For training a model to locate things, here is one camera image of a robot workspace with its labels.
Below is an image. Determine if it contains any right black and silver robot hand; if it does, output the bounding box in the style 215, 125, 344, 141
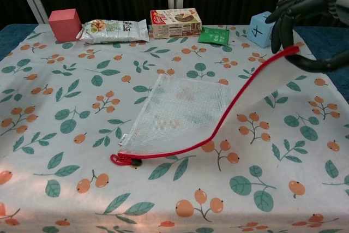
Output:
266, 0, 349, 73

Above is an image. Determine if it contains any clear zipper pouch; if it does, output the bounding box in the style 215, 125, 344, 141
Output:
110, 45, 300, 167

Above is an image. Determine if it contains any silver snack packet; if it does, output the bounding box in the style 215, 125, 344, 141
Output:
76, 19, 150, 45

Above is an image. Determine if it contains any light blue numbered cube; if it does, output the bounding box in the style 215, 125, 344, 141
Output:
246, 11, 276, 49

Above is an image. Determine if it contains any green sachet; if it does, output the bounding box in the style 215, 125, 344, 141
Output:
197, 26, 230, 45

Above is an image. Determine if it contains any cardboard snack box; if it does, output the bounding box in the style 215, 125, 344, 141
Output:
149, 8, 203, 39

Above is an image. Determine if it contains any red foam cube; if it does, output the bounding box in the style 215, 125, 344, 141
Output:
48, 8, 82, 43

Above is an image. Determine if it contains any floral leaf and berry tablecloth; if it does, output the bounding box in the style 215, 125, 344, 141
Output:
0, 22, 349, 233

